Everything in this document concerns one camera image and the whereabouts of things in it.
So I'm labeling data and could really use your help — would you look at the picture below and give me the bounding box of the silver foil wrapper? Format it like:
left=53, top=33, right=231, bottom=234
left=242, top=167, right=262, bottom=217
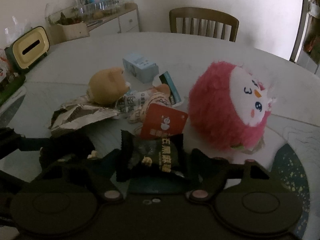
left=49, top=95, right=120, bottom=137

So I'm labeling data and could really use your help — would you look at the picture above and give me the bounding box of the black sesame snack packet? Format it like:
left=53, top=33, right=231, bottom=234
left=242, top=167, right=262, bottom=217
left=116, top=130, right=184, bottom=182

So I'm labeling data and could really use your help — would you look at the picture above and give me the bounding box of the pink plush bird toy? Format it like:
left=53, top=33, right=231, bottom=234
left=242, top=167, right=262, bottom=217
left=188, top=61, right=275, bottom=153

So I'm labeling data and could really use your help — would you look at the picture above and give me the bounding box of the tan plush toy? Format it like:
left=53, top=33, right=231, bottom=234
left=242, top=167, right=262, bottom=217
left=87, top=67, right=129, bottom=105

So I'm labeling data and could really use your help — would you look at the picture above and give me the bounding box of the red card tag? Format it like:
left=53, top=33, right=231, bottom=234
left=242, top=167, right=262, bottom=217
left=140, top=103, right=188, bottom=140

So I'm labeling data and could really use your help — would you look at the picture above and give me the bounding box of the yellow green tissue box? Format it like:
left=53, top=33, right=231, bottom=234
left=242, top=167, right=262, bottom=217
left=5, top=26, right=50, bottom=74

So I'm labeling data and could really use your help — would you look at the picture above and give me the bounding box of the white chicken snack packet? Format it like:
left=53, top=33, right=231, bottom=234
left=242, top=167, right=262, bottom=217
left=116, top=84, right=171, bottom=124

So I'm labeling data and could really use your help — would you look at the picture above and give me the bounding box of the beige planter box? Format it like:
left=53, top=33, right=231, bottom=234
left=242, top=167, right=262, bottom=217
left=48, top=22, right=90, bottom=45

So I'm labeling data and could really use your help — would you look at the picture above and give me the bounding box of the teal striped small packet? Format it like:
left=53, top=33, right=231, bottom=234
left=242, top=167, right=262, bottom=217
left=159, top=71, right=183, bottom=106

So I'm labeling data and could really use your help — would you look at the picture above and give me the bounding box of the light blue small box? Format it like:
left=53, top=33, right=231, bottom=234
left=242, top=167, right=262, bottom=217
left=123, top=53, right=159, bottom=83

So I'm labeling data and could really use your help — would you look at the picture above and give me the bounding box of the white sideboard cabinet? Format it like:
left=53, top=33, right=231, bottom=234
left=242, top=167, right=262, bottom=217
left=47, top=3, right=140, bottom=46

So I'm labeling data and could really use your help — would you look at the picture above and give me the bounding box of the wooden chair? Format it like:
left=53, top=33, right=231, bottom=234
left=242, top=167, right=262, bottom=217
left=169, top=7, right=239, bottom=42

